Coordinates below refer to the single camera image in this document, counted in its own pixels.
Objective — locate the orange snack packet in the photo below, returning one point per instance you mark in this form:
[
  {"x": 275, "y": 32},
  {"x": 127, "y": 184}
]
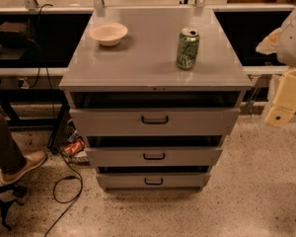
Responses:
[{"x": 74, "y": 148}]

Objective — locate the black office chair base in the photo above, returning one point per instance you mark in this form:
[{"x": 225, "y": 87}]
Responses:
[{"x": 9, "y": 195}]

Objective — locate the grey drawer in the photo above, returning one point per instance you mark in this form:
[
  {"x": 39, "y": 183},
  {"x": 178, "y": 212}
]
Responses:
[
  {"x": 153, "y": 156},
  {"x": 154, "y": 122},
  {"x": 152, "y": 181}
]

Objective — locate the grey bottom drawer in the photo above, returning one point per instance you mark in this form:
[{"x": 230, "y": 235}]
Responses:
[{"x": 152, "y": 181}]

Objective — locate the dark box on shelf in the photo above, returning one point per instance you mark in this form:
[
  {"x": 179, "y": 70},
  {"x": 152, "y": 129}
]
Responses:
[{"x": 14, "y": 35}]

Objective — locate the person's trouser leg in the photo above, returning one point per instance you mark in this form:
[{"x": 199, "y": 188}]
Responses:
[{"x": 11, "y": 157}]

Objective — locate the grey drawer cabinet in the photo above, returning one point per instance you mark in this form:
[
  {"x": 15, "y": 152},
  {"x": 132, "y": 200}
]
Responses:
[{"x": 141, "y": 72}]

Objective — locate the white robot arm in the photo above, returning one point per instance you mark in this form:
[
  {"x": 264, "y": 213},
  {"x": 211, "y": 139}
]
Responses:
[{"x": 282, "y": 42}]

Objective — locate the green soda can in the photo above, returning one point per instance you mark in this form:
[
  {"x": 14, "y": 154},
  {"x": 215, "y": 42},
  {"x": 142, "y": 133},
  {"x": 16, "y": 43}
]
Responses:
[{"x": 187, "y": 48}]

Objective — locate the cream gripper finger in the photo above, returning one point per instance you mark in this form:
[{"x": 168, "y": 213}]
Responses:
[{"x": 283, "y": 105}]

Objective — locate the grey top drawer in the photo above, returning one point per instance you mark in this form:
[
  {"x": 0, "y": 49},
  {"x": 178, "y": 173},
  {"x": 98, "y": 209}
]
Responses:
[{"x": 154, "y": 122}]

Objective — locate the white bowl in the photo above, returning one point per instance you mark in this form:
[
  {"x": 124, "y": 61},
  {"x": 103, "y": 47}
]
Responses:
[{"x": 108, "y": 34}]

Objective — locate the tan shoe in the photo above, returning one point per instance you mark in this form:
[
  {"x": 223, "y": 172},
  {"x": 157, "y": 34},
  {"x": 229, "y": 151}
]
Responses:
[{"x": 33, "y": 161}]

